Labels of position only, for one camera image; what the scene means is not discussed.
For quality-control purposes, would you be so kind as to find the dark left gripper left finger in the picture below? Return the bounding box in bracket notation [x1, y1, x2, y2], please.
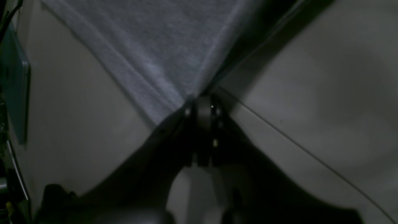
[34, 99, 196, 224]

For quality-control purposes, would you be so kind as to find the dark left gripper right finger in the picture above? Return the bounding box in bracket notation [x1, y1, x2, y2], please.
[196, 95, 363, 224]

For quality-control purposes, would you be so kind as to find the grey T-shirt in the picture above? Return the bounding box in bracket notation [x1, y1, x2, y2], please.
[43, 0, 262, 124]

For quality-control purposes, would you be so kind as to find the blue-grey flat pad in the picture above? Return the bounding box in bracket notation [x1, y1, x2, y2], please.
[1, 24, 30, 144]

